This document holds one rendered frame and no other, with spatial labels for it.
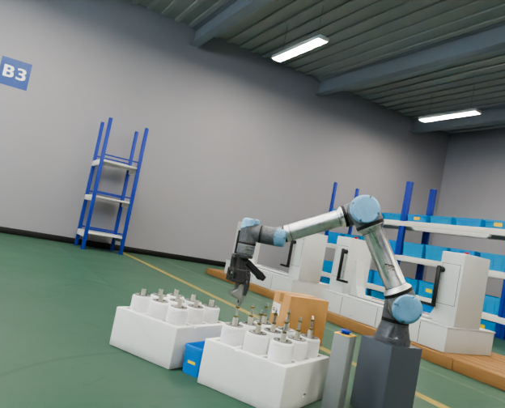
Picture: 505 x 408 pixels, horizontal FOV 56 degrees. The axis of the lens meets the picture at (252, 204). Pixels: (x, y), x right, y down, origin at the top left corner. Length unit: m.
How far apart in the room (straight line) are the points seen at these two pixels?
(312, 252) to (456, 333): 2.00
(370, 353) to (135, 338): 1.04
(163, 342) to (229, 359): 0.35
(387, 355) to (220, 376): 0.68
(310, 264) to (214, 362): 3.39
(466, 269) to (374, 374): 1.86
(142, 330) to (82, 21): 6.58
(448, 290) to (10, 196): 6.10
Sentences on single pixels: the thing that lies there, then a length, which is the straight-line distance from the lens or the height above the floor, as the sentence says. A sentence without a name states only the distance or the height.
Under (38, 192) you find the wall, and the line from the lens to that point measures 7.85.
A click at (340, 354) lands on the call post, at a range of 2.02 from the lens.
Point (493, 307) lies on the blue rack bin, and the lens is 6.77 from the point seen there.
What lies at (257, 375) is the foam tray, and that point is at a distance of 1.93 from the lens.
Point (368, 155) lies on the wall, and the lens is 10.70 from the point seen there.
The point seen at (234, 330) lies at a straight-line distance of 2.02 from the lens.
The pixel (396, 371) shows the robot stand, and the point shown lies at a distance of 2.14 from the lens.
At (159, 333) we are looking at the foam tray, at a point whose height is 0.13.
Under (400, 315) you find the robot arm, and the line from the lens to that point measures 1.99.
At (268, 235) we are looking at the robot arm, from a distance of 1.98.
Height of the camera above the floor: 0.62
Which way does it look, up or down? 4 degrees up
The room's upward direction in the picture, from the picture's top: 11 degrees clockwise
